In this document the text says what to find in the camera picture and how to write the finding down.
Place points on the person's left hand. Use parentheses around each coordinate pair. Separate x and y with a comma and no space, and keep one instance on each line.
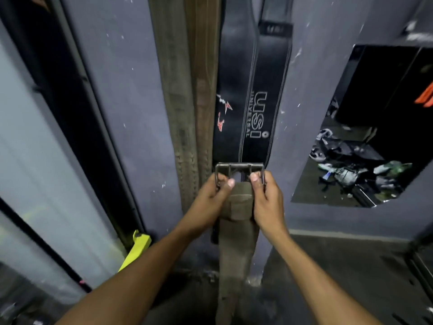
(203,208)

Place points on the person's right hand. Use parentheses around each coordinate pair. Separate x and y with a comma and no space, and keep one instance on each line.
(269,206)

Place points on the person's right thumb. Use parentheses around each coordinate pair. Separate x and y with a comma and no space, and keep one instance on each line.
(257,191)

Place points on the person's left thumb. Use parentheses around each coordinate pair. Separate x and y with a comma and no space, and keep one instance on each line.
(224,192)

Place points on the olive leather belt with buckle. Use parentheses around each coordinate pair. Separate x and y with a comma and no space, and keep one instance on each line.
(236,250)

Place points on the person's left forearm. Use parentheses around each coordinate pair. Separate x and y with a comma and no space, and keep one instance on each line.
(135,277)

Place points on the person's right forearm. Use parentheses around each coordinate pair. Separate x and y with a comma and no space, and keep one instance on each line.
(314,284)

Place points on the black belt with white print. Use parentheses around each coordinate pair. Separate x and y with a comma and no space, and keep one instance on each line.
(267,98)

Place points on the pile of shoes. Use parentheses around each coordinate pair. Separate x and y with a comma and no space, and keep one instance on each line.
(351,165)

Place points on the black belt with red mark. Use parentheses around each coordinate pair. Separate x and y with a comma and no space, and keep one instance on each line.
(233,81)

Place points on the brown leather belt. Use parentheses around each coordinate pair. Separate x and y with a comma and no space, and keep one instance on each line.
(204,81)

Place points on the black metal bar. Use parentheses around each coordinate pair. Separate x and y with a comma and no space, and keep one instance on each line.
(44,245)

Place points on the orange object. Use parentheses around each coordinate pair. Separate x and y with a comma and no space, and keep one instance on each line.
(427,96)

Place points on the yellow-green metal bracket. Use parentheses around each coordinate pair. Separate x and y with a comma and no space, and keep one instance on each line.
(137,250)

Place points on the wall mirror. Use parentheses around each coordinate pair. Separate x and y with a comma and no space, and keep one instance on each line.
(372,108)

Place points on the black door frame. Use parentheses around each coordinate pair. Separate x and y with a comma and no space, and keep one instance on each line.
(67,108)

